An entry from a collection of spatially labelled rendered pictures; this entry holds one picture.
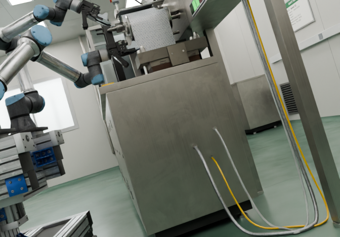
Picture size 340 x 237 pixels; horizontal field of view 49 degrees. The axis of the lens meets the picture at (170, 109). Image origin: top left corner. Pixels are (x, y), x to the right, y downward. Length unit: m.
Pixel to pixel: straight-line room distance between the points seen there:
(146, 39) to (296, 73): 1.00
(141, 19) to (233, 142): 0.91
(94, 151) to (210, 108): 5.88
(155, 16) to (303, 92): 1.08
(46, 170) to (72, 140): 5.49
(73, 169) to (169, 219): 5.90
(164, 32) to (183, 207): 1.04
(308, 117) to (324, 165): 0.21
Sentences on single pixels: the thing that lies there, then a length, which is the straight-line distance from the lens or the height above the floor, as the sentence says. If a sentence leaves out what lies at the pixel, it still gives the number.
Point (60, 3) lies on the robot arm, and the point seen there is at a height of 1.48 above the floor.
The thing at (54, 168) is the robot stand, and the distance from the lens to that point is 2.31.
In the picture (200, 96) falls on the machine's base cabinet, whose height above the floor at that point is 0.71.
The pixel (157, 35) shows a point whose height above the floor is 1.15.
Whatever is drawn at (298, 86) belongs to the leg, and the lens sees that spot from 1.66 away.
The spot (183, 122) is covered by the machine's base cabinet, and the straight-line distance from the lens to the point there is 1.99.
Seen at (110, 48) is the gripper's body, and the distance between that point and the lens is 2.26.
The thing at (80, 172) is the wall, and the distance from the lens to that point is 7.81.
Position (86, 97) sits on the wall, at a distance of 7.83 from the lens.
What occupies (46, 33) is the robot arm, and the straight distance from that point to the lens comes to 2.06.
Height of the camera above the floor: 0.63
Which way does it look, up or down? 2 degrees up
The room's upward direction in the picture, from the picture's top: 17 degrees counter-clockwise
